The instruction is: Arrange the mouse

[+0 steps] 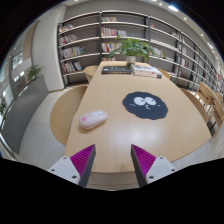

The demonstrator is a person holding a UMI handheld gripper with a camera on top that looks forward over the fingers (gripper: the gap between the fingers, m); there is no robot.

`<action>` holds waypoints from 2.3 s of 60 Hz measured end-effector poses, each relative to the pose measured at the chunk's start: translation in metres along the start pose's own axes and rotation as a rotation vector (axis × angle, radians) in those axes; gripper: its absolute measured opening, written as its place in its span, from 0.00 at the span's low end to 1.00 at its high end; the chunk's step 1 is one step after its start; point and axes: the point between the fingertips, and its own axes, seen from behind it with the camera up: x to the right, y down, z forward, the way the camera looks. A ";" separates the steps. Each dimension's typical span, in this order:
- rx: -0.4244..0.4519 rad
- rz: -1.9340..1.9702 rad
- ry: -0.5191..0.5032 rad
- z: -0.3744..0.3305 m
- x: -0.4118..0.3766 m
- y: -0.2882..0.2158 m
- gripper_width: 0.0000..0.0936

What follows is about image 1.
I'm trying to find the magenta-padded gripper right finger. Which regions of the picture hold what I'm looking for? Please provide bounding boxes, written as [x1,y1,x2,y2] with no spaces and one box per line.
[130,143,178,188]

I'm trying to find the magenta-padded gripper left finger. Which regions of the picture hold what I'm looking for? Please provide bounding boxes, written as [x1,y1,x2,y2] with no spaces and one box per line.
[47,143,97,188]

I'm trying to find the pale pink computer mouse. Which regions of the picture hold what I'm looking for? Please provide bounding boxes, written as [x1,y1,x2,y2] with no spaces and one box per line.
[78,110,108,130]

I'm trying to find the dark cartoon-face mouse pad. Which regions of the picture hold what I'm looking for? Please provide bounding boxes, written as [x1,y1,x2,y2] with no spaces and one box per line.
[122,91,169,121]

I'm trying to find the light wooden round-back chair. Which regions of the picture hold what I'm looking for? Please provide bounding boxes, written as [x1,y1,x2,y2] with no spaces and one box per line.
[83,64,100,83]
[157,67,172,80]
[180,87,208,125]
[49,85,89,146]

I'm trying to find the wooden slat-back chair group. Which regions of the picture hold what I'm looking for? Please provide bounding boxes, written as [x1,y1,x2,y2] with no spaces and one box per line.
[194,81,224,136]

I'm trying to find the white red-edged book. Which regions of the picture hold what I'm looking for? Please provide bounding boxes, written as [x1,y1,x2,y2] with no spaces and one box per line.
[132,70,163,80]

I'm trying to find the white illustrated book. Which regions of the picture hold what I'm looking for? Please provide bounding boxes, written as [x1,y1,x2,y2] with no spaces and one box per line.
[130,64,163,76]

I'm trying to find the leafy green indoor plant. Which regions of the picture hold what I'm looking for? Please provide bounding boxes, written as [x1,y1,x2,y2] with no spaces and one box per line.
[26,64,44,83]

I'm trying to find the black hardcover book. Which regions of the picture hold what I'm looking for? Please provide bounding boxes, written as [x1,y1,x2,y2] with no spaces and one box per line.
[101,65,133,75]

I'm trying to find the green plant in white pot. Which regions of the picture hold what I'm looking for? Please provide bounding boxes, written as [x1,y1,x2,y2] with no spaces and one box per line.
[107,35,159,66]

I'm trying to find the grey shelf unit with books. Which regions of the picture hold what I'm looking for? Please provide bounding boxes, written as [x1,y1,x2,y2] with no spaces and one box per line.
[57,9,224,98]

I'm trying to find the round ceiling lights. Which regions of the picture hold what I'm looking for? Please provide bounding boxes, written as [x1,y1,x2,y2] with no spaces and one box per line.
[156,1,215,49]

